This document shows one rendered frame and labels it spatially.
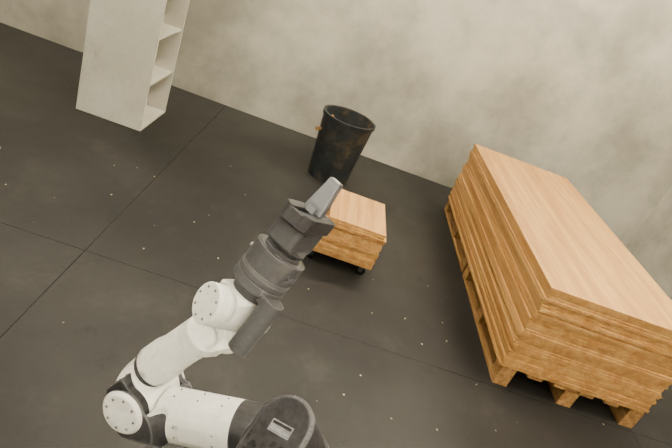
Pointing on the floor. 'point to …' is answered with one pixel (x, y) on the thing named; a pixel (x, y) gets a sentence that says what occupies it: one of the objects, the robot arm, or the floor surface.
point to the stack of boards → (557, 288)
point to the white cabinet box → (135, 30)
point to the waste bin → (339, 143)
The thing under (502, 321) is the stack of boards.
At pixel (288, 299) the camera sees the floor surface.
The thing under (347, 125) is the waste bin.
